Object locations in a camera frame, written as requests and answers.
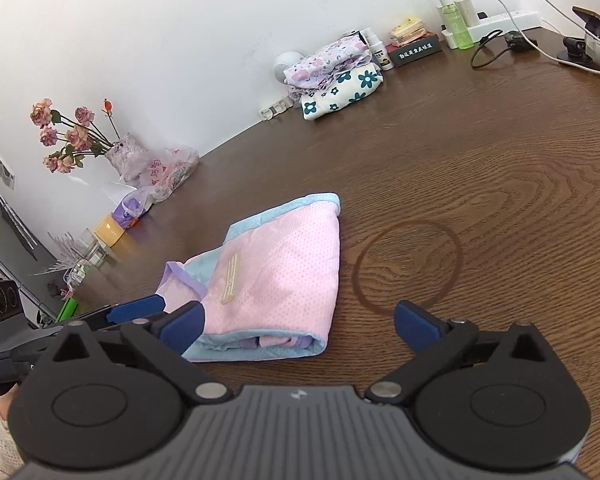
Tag folded white teal-flower cloth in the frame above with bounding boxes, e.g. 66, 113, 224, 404
301, 65, 385, 121

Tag smartphone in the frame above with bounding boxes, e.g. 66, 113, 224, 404
572, 6, 600, 44

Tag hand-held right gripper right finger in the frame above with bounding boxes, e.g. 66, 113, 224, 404
367, 300, 561, 406

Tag yellow packets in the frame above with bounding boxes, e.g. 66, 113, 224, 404
390, 16, 427, 45

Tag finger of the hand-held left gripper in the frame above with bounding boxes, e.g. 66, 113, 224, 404
76, 294, 167, 331

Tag small white labelled bottle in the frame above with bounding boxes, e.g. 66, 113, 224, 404
370, 42, 396, 72

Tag white charger plug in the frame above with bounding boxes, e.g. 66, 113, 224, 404
455, 0, 481, 26

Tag yellow cup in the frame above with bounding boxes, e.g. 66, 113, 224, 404
94, 214, 127, 249

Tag wall poster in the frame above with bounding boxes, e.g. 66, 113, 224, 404
0, 149, 17, 190

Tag clear plastic bag red print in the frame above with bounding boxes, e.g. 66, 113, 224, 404
125, 145, 201, 206

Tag green plastic object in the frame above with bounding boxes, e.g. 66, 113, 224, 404
55, 298, 79, 322

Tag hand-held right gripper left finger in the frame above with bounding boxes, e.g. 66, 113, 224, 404
50, 301, 232, 406

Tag pink blue purple-trimmed garment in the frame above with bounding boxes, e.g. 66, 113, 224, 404
155, 191, 342, 363

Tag dark metal rack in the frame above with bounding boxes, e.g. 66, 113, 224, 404
0, 192, 63, 331

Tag white robot-shaped speaker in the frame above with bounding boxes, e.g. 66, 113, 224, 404
273, 51, 306, 84

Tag purple packet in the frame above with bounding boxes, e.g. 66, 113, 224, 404
112, 192, 149, 229

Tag pale purple vase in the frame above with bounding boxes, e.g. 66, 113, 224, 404
105, 132, 147, 183

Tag coiled black cable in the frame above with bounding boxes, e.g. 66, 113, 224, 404
470, 30, 532, 70

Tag white feathery decoration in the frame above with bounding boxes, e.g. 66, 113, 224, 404
34, 231, 89, 286

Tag folded purple floral cloth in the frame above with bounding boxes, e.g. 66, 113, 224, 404
284, 35, 371, 94

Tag clear drinking glass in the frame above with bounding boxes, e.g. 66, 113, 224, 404
75, 228, 109, 267

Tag dried pink rose bouquet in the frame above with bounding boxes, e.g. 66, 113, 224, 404
29, 97, 118, 175

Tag green bottle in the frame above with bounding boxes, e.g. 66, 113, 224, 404
436, 0, 475, 51

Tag white pump bottle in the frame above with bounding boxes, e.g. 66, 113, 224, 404
359, 27, 381, 54

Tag white power strip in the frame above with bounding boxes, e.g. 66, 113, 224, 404
258, 100, 294, 121
442, 9, 544, 44

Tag black box white label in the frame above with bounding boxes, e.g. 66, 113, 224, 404
386, 35, 441, 69

